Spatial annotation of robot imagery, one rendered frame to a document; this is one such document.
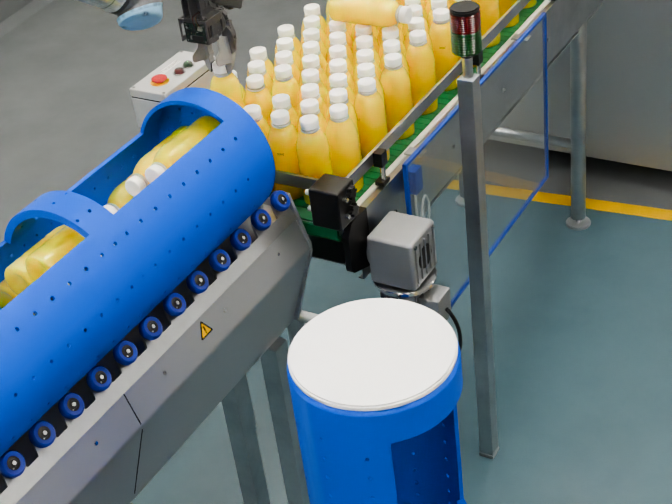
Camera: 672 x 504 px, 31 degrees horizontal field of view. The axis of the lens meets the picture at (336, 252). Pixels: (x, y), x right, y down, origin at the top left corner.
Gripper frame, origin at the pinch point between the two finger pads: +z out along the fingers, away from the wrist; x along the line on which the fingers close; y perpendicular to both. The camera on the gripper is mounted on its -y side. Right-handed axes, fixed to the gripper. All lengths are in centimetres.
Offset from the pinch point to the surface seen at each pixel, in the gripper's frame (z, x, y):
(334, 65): 5.3, 18.2, -16.7
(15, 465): 19, 24, 100
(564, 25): 35, 36, -109
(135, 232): -2, 25, 62
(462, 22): -9, 50, -17
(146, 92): 5.2, -16.1, 7.6
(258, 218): 17.9, 23.4, 26.4
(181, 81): 5.1, -11.2, 1.0
